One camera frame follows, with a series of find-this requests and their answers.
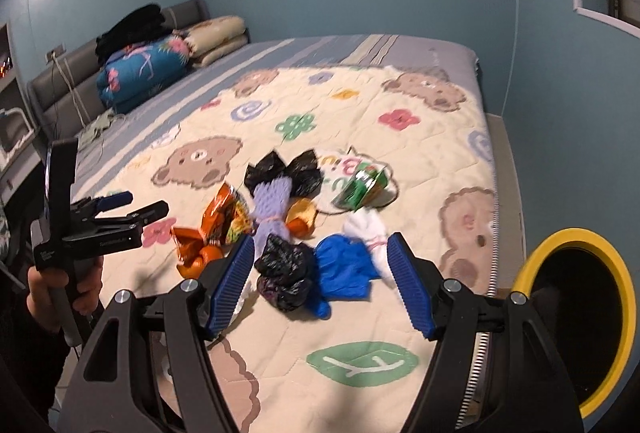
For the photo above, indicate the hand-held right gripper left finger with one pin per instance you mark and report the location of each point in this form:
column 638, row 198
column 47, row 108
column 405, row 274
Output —
column 232, row 285

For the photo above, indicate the blue plastic bag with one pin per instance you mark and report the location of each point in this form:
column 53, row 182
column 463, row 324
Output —
column 345, row 269

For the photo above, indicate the small grey cloth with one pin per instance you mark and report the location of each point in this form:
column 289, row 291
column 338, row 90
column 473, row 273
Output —
column 100, row 122

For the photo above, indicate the grey padded headboard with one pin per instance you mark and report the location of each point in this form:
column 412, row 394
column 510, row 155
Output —
column 60, row 98

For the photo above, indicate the grey bed frame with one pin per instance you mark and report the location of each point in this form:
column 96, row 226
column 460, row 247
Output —
column 507, row 193

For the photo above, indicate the printed bear blanket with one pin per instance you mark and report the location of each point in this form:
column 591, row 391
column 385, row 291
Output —
column 350, row 128

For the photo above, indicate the orange peel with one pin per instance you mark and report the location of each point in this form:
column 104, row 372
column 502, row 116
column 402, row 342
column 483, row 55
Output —
column 200, row 264
column 301, row 223

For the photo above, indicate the person's left forearm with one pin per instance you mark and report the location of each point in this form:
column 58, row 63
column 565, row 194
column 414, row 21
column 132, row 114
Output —
column 30, row 363

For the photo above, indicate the bow-shaped black plastic bag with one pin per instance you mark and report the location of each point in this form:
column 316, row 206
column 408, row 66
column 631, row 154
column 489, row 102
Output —
column 265, row 168

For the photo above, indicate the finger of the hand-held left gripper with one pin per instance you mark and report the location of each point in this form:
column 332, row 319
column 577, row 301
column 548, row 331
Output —
column 150, row 211
column 117, row 200

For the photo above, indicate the black folded clothing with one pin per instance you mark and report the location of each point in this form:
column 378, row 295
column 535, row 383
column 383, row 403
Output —
column 130, row 28

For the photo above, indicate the white bedside shelf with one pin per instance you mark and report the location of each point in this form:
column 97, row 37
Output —
column 15, row 88

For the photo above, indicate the green snack packet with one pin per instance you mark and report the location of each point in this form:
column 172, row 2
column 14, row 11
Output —
column 357, row 190

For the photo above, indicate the white crumpled tissue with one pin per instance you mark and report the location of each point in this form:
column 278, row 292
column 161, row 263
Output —
column 365, row 228

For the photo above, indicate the orange snack wrapper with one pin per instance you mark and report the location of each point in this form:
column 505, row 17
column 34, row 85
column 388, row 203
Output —
column 220, row 213

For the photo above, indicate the beige floral pillow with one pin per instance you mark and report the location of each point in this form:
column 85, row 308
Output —
column 215, row 29
column 222, row 52

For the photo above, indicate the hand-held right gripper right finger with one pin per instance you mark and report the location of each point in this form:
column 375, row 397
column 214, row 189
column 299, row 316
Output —
column 407, row 285

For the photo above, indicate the wall socket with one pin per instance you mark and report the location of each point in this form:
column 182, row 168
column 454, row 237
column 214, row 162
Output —
column 55, row 53

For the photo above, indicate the purple foam fruit net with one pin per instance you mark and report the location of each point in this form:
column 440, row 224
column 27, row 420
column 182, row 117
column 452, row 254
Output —
column 270, row 205

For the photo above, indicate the yellow-rimmed trash bin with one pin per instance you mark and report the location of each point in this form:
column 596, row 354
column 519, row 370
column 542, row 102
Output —
column 575, row 238

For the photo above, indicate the blue floral folded quilt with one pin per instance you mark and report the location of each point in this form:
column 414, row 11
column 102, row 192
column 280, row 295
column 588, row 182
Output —
column 145, row 69

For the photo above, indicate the person's left hand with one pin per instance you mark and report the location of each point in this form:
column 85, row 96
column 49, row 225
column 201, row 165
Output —
column 42, row 298

